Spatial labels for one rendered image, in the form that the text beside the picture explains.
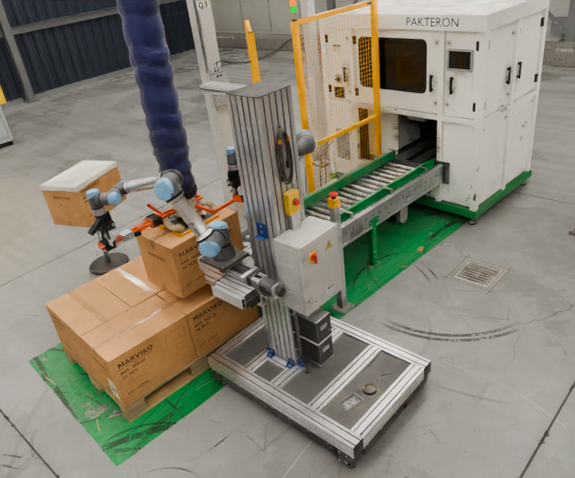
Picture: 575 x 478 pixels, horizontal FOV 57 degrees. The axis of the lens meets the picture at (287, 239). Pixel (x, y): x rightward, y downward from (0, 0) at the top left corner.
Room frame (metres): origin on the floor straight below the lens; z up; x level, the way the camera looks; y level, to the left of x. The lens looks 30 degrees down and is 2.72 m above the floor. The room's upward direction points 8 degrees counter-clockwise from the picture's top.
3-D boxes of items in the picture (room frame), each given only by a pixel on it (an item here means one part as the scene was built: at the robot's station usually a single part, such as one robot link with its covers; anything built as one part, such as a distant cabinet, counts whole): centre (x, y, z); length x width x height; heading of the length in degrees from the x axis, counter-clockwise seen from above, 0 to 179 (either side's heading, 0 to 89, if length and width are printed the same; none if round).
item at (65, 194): (4.75, 1.84, 0.82); 0.60 x 0.40 x 0.40; 156
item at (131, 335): (3.36, 1.08, 0.34); 1.20 x 1.00 x 0.40; 130
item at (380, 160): (4.75, -0.60, 0.60); 1.60 x 0.10 x 0.09; 130
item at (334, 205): (3.55, -0.38, 0.50); 0.07 x 0.07 x 1.00; 40
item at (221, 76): (4.73, 0.41, 1.62); 0.20 x 0.05 x 0.30; 130
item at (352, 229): (4.07, -0.72, 0.50); 2.31 x 0.05 x 0.19; 130
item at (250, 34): (4.76, 0.09, 1.05); 0.87 x 0.10 x 2.10; 2
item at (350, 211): (4.34, -0.95, 0.60); 1.60 x 0.10 x 0.09; 130
